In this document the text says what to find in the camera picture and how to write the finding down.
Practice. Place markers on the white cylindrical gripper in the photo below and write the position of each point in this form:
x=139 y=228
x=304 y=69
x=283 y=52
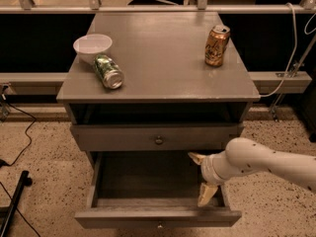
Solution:
x=206 y=169

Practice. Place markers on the grey drawer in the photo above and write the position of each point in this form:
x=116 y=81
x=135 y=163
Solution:
x=151 y=190
x=158 y=137

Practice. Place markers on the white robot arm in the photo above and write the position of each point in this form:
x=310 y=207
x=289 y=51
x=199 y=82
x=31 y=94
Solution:
x=243 y=157

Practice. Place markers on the grey top drawer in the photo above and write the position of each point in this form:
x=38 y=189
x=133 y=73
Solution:
x=158 y=137

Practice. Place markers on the grey wooden drawer cabinet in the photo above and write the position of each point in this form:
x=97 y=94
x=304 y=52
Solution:
x=166 y=80

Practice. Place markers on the gold soda can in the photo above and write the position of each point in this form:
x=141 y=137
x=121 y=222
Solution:
x=215 y=46

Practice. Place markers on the green soda can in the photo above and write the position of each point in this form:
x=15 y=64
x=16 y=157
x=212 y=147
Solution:
x=108 y=72

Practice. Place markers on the white bowl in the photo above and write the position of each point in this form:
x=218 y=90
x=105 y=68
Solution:
x=89 y=46

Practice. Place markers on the black stand leg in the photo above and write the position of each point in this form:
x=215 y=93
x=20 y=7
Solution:
x=7 y=212

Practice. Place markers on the metal window rail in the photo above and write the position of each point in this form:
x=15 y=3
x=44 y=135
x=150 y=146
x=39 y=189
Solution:
x=221 y=9

